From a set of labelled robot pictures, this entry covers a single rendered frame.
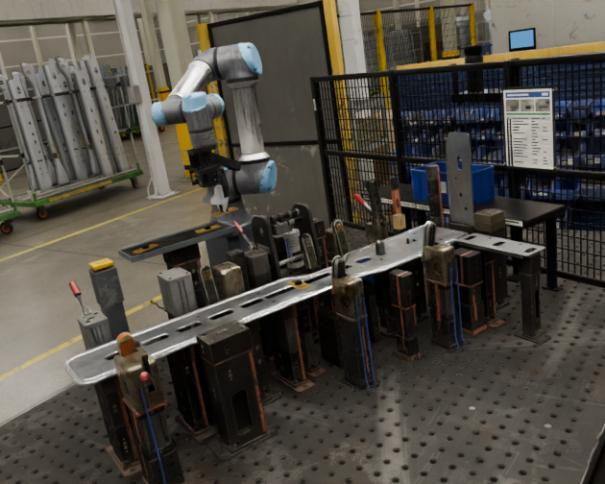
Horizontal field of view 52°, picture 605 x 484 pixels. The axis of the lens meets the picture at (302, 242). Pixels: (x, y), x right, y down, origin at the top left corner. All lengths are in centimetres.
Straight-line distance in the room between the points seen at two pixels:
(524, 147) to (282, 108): 252
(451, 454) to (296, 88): 334
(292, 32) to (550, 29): 484
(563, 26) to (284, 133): 488
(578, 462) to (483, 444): 22
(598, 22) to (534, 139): 622
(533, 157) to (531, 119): 14
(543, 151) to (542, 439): 112
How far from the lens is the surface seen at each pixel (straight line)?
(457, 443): 168
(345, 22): 662
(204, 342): 161
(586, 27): 864
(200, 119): 184
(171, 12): 977
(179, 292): 187
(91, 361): 173
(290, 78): 456
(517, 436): 171
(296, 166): 468
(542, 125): 241
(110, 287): 199
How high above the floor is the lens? 169
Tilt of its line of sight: 17 degrees down
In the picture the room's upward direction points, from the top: 9 degrees counter-clockwise
